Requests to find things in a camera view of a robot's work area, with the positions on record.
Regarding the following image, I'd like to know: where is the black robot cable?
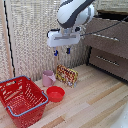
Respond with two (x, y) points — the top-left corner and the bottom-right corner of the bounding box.
(79, 16), (128, 38)

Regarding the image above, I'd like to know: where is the orange-red bowl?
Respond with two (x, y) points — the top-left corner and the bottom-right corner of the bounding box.
(45, 85), (67, 104)

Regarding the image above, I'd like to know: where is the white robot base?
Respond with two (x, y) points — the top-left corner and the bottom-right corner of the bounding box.
(111, 111), (128, 128)

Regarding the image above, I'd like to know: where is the patterned snack box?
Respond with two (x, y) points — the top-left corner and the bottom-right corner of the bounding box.
(55, 63), (80, 89)

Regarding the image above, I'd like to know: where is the beige woven folding screen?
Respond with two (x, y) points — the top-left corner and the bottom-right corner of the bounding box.
(0, 0), (128, 83)

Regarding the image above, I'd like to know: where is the pink mug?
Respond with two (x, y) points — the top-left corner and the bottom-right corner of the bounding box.
(41, 69), (57, 89)

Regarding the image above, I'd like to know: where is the silver short drawer handle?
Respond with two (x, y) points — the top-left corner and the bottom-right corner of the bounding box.
(96, 54), (121, 67)

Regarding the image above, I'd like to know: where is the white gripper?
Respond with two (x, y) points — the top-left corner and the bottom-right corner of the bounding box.
(46, 27), (83, 57)

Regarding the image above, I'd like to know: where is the red shopping basket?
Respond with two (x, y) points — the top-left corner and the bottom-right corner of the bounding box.
(0, 75), (50, 128)

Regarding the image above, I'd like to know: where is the brown drawer cabinet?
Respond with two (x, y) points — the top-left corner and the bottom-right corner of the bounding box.
(83, 9), (128, 83)

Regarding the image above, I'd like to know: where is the silver long drawer handle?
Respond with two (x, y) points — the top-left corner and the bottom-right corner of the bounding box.
(91, 32), (121, 43)

